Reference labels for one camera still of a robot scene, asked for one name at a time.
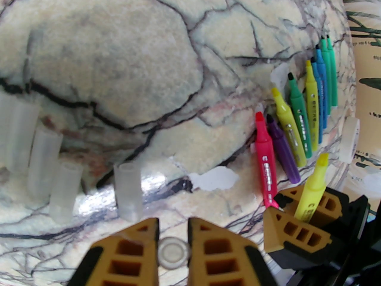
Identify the purple marker pen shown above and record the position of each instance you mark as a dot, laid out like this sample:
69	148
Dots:
284	156

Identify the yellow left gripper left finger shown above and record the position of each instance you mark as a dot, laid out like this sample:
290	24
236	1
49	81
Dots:
125	258

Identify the white masking tape roll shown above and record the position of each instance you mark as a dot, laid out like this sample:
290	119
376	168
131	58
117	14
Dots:
349	138

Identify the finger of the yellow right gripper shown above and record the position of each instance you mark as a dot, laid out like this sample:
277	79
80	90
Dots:
297	234
332	204

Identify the dark green marker pen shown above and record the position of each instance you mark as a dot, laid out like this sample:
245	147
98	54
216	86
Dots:
300	115

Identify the pink marker pen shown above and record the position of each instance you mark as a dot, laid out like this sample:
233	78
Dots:
266	165

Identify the yellow highlighter pen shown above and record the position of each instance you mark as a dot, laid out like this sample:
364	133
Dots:
312	189
290	130
312	106

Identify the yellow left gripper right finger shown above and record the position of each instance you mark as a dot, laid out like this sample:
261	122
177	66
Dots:
220	258

